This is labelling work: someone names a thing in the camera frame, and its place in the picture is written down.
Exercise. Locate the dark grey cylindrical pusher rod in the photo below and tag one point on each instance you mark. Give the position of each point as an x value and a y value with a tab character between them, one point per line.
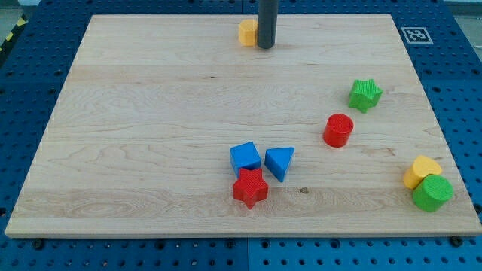
267	19

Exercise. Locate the blue triangle block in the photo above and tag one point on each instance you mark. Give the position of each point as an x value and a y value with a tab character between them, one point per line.
278	160

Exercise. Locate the red star block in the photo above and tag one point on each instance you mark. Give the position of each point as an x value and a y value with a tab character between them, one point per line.
250	187

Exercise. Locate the white fiducial marker tag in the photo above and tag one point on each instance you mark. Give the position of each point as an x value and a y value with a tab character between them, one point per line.
416	35

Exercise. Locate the red cylinder block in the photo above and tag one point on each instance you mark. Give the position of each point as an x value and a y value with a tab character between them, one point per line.
338	130

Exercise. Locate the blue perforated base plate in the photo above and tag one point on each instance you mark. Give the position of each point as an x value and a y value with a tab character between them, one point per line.
36	67

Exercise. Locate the blue cube block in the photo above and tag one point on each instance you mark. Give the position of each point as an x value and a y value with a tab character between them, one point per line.
244	156

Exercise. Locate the wooden board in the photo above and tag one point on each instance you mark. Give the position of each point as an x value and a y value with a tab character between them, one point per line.
138	144

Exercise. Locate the green cylinder block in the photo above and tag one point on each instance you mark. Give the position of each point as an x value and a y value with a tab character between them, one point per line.
432	193

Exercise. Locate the yellow block behind rod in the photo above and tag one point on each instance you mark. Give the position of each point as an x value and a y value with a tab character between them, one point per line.
248	32

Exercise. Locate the yellow heart block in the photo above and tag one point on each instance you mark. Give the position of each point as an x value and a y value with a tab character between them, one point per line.
420	168

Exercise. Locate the green star block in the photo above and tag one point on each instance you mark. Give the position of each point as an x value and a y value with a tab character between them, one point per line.
364	95

